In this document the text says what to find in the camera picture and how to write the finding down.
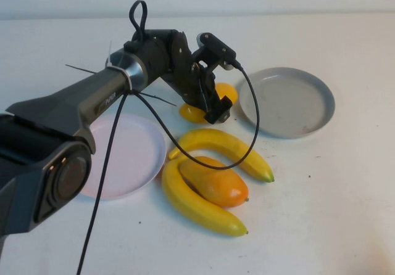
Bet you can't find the pink round plate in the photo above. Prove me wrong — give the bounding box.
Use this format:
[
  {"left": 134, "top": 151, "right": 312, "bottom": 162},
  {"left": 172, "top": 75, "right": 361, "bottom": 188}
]
[{"left": 77, "top": 113, "right": 168, "bottom": 201}]

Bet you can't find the yellow toy banana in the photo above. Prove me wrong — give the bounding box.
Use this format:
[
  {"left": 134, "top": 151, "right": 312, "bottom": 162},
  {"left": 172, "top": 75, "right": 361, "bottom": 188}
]
[
  {"left": 168, "top": 128, "right": 275, "bottom": 183},
  {"left": 161, "top": 159, "right": 249, "bottom": 238}
]

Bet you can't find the long black camera cable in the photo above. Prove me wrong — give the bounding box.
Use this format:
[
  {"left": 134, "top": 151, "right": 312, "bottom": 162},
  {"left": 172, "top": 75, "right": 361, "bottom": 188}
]
[{"left": 75, "top": 59, "right": 260, "bottom": 275}]

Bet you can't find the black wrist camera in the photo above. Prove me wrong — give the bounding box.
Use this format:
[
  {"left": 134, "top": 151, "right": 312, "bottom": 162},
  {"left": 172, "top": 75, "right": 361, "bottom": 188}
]
[{"left": 195, "top": 32, "right": 237, "bottom": 72}]

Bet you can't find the white zip tie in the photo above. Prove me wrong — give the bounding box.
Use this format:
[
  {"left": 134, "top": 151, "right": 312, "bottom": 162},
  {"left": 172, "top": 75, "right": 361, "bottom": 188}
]
[{"left": 104, "top": 39, "right": 115, "bottom": 68}]

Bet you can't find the yellow toy mango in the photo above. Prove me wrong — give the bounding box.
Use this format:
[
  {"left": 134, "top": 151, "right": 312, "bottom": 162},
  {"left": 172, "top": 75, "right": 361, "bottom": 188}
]
[{"left": 179, "top": 83, "right": 239, "bottom": 125}]

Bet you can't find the short black cable loop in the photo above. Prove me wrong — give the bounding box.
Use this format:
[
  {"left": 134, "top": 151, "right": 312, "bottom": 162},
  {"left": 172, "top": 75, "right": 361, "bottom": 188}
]
[{"left": 129, "top": 0, "right": 149, "bottom": 43}]

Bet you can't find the orange-yellow toy mango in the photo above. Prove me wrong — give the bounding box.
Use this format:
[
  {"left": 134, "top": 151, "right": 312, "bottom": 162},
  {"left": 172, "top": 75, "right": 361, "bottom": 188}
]
[{"left": 178, "top": 156, "right": 250, "bottom": 208}]

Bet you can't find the grey-blue round plate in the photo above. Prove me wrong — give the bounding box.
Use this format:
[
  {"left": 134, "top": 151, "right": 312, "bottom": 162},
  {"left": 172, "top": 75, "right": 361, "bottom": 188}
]
[{"left": 239, "top": 67, "right": 336, "bottom": 140}]

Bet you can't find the black zip tie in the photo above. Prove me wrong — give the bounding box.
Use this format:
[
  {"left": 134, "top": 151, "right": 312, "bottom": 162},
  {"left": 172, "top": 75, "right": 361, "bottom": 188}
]
[
  {"left": 135, "top": 90, "right": 178, "bottom": 107},
  {"left": 64, "top": 64, "right": 107, "bottom": 74}
]

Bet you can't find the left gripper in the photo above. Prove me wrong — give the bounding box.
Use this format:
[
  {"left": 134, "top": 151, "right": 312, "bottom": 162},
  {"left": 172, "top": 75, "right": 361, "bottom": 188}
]
[{"left": 162, "top": 30, "right": 233, "bottom": 125}]

